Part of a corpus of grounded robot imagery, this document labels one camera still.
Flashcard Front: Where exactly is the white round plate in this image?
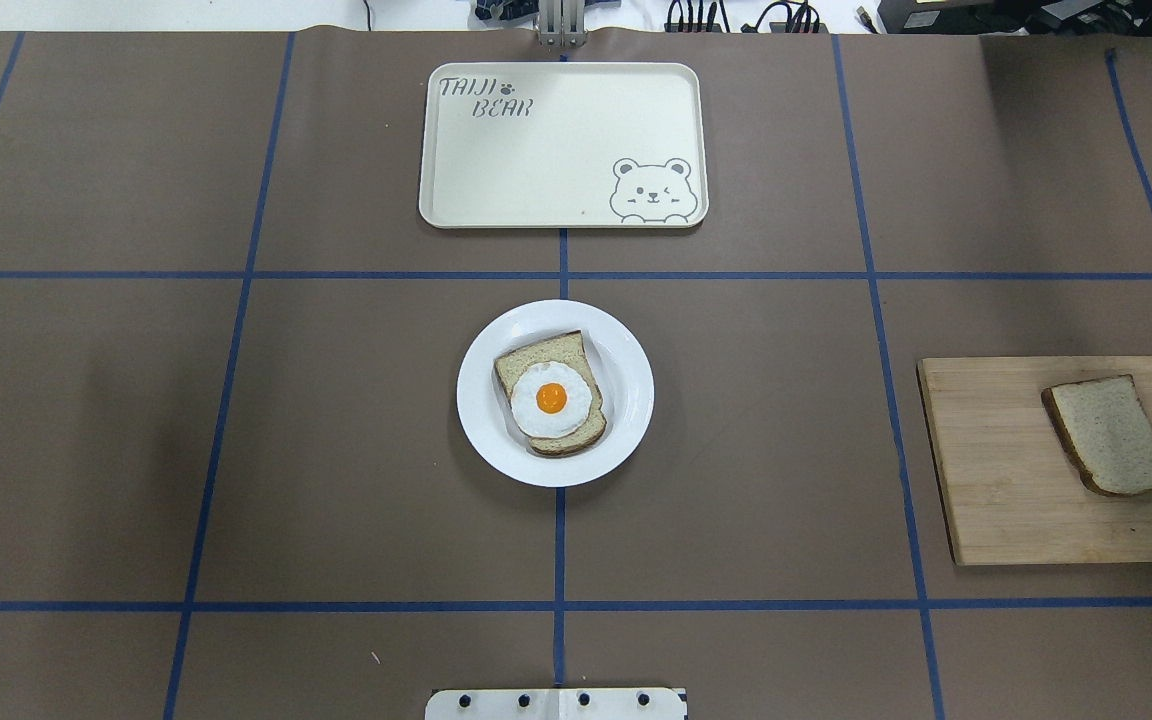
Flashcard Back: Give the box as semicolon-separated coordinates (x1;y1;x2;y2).
454;300;655;488

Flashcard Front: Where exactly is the brown bread slice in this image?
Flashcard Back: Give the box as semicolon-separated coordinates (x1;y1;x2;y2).
1039;374;1152;498

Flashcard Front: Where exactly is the bread slice under egg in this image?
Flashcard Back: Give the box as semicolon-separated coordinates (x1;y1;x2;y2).
493;331;608;457

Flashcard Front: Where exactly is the fried egg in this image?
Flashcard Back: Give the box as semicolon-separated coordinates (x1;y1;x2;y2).
509;361;593;439

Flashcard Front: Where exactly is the cream bear serving tray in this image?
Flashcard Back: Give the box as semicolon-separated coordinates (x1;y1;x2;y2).
419;61;710;229

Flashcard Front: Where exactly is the wooden cutting board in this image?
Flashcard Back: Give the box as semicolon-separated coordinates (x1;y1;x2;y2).
916;356;1152;566

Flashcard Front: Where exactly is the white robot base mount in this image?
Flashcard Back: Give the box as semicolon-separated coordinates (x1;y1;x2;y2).
424;687;689;719

